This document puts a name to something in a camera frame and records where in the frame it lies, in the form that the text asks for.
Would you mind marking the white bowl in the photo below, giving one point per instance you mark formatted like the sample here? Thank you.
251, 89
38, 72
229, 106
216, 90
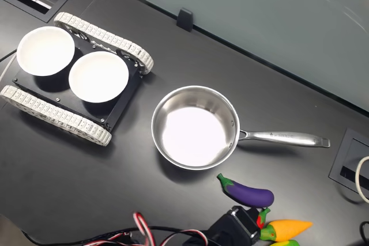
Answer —
98, 77
44, 51

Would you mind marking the red toy chilli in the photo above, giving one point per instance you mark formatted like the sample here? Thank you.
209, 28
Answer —
261, 221

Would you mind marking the yellow green toy corn cob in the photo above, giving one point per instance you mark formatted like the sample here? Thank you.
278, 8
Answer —
285, 243

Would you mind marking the black partition bracket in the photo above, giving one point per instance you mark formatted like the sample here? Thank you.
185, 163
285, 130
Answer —
184, 18

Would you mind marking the purple toy aubergine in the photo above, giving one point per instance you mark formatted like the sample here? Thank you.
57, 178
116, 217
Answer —
250, 195

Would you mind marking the black vehicle with white tracks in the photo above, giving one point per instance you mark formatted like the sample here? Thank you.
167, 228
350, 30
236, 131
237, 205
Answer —
57, 105

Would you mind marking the frosted glass partition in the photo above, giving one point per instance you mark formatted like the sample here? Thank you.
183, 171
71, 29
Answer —
274, 21

